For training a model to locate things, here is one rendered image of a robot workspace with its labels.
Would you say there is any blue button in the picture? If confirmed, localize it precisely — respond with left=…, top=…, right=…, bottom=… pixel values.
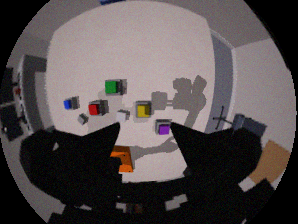
left=64, top=97, right=78, bottom=111

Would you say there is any yellow button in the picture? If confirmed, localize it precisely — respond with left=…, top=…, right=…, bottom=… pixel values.
left=136, top=101, right=152, bottom=119

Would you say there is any green button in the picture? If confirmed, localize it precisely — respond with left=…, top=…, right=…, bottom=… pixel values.
left=105, top=79, right=122, bottom=96

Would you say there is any purple button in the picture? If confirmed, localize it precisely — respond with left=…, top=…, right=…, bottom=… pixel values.
left=156, top=120, right=170, bottom=135

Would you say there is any red button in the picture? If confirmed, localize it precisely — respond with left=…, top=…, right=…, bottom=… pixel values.
left=88, top=100, right=106, bottom=116

